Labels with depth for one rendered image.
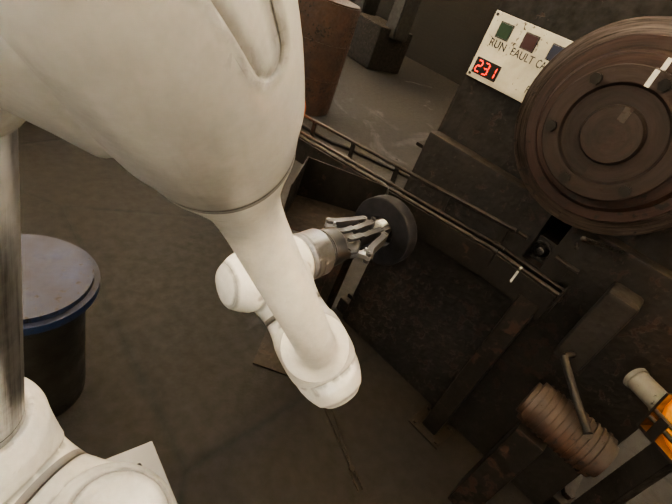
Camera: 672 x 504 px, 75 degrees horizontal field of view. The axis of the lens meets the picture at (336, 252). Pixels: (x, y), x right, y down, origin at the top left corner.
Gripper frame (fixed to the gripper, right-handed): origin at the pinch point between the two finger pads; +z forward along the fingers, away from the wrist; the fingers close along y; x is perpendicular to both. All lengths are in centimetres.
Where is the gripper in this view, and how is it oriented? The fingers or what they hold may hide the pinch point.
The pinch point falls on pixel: (386, 224)
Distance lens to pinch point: 96.3
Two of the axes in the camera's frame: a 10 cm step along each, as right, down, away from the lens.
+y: 6.8, 5.9, -4.4
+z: 6.8, -2.8, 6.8
